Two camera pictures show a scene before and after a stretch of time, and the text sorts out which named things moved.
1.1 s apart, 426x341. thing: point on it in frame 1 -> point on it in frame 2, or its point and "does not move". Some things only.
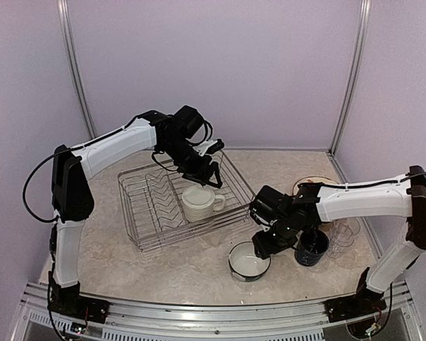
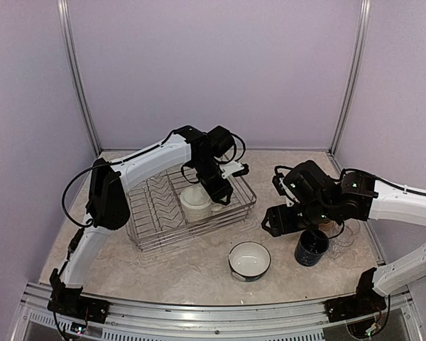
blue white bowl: [244, 263] does not move
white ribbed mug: [199, 203] does not move
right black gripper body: [280, 240] -> [295, 224]
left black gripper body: [190, 166] -> [215, 191]
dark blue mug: [312, 246] does not move
